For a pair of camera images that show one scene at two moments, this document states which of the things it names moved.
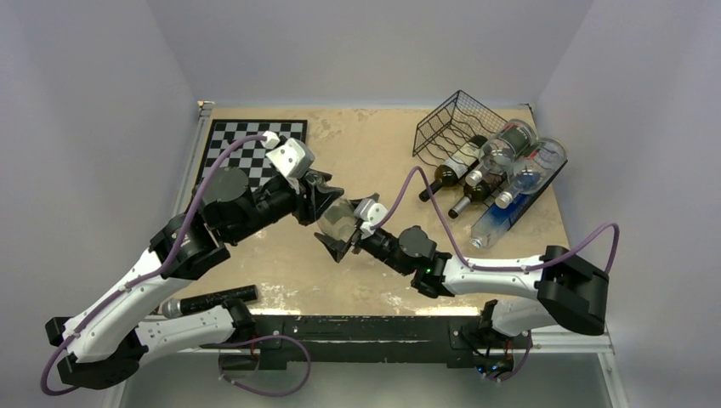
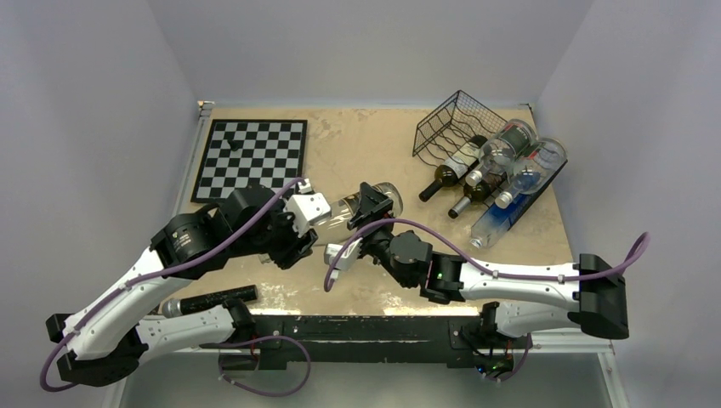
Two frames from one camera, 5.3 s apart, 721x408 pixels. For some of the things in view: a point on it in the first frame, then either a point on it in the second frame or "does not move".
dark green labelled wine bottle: x=478 y=192 does not move
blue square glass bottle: x=497 y=221 does not move
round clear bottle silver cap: x=500 y=150 does not move
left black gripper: x=317 y=196 -> x=295 y=246
